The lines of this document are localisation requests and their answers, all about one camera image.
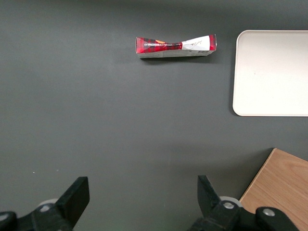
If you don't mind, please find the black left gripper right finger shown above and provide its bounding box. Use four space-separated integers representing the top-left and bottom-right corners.
189 175 299 231

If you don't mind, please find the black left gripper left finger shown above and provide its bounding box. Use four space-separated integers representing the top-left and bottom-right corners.
0 176 90 231

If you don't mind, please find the red and white tube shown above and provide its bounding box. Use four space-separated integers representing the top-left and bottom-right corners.
135 34 218 60

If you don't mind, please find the cream rectangular tray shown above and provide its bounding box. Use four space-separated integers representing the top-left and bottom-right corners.
232 29 308 117

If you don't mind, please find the wooden drawer cabinet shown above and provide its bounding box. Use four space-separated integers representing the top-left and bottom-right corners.
239 148 308 231

